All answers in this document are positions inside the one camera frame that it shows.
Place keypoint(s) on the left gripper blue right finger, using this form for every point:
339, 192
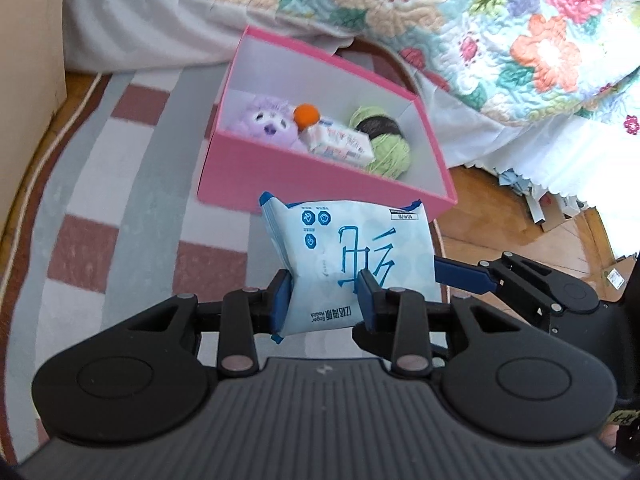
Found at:
394, 326

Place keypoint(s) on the paper scraps on floor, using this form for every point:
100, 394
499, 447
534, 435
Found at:
550, 211

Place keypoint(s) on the checkered oval rug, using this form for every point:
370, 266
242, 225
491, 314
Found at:
109, 223

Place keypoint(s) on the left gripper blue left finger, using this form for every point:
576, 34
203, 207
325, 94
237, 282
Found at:
245, 313

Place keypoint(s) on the purple plush toy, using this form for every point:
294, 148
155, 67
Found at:
269, 120

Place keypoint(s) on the floral quilted bedspread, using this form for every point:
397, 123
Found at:
515, 61

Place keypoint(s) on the pink cardboard box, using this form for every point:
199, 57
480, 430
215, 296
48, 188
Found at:
238, 170

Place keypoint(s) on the blue white wet wipes pack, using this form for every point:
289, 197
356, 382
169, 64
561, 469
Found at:
324, 245

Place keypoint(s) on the green yarn skein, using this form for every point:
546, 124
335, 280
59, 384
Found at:
392, 155

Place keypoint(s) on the small white tissue pack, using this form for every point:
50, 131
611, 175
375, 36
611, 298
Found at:
338, 143

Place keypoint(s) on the orange ball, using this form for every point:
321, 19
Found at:
305, 115

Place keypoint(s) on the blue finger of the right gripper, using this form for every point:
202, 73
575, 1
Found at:
453, 273

